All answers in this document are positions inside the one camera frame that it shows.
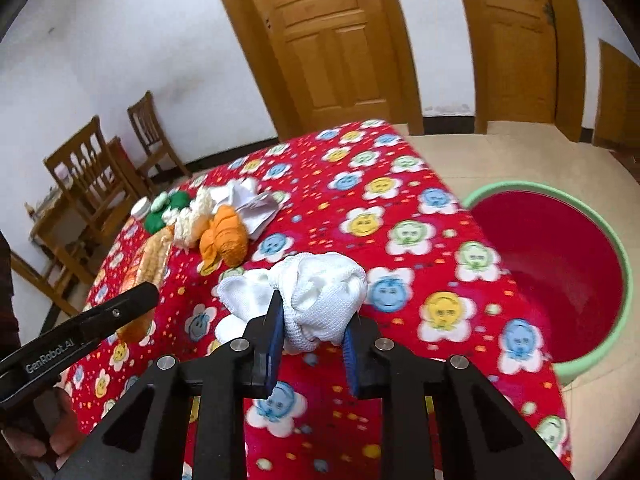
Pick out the crumpled cream paper ball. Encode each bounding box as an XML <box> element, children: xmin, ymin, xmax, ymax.
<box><xmin>172</xmin><ymin>187</ymin><xmax>219</xmax><ymax>251</ymax></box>

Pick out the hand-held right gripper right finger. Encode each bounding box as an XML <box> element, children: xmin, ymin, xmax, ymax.
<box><xmin>341</xmin><ymin>317</ymin><xmax>576</xmax><ymax>480</ymax></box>

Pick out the orange snack packet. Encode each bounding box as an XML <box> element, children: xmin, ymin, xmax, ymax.
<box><xmin>117</xmin><ymin>307</ymin><xmax>157</xmax><ymax>343</ymax></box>

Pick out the wooden dining table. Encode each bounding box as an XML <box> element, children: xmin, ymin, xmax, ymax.
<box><xmin>26</xmin><ymin>135</ymin><xmax>136</xmax><ymax>261</ymax></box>

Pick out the wooden panel door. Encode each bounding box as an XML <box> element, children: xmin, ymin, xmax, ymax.
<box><xmin>452</xmin><ymin>0</ymin><xmax>586</xmax><ymax>142</ymax></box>
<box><xmin>206</xmin><ymin>0</ymin><xmax>425</xmax><ymax>142</ymax></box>

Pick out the wooden cabinet door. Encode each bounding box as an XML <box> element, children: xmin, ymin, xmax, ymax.
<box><xmin>592</xmin><ymin>40</ymin><xmax>640</xmax><ymax>151</ymax></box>

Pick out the orange knitted net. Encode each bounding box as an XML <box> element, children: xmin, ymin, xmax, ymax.
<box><xmin>199</xmin><ymin>204</ymin><xmax>249</xmax><ymax>267</ymax></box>

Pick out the large yellow foam pad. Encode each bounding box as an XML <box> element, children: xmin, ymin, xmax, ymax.
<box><xmin>135</xmin><ymin>225</ymin><xmax>176</xmax><ymax>287</ymax></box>

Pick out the wooden chair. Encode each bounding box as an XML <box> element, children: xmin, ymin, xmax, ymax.
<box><xmin>10</xmin><ymin>249</ymin><xmax>97</xmax><ymax>317</ymax></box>
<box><xmin>44</xmin><ymin>116</ymin><xmax>144</xmax><ymax>223</ymax></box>
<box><xmin>127</xmin><ymin>91</ymin><xmax>192</xmax><ymax>181</ymax></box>

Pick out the red basin with green rim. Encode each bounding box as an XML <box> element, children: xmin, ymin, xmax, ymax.
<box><xmin>462</xmin><ymin>183</ymin><xmax>632</xmax><ymax>386</ymax></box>

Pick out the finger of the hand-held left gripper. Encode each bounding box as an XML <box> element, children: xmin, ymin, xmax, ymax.
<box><xmin>70</xmin><ymin>281</ymin><xmax>160</xmax><ymax>348</ymax></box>

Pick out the red smiley flower tablecloth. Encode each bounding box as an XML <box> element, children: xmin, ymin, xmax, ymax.
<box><xmin>65</xmin><ymin>119</ymin><xmax>572</xmax><ymax>480</ymax></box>

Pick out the green flower shaped container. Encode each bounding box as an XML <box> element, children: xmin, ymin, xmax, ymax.
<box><xmin>145</xmin><ymin>191</ymin><xmax>192</xmax><ymax>233</ymax></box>

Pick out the white cloth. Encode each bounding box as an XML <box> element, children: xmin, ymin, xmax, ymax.
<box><xmin>216</xmin><ymin>252</ymin><xmax>368</xmax><ymax>353</ymax></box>

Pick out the person's dark clothing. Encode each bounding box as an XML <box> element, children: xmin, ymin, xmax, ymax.
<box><xmin>0</xmin><ymin>230</ymin><xmax>22</xmax><ymax>356</ymax></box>

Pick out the crumpled white paper sheet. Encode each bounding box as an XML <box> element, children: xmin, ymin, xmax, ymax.
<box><xmin>210</xmin><ymin>180</ymin><xmax>291</xmax><ymax>241</ymax></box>

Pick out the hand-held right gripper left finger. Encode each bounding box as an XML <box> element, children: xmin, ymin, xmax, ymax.
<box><xmin>55</xmin><ymin>290</ymin><xmax>286</xmax><ymax>480</ymax></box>

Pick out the person's left hand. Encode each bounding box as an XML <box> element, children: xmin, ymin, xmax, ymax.
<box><xmin>0</xmin><ymin>385</ymin><xmax>76</xmax><ymax>466</ymax></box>

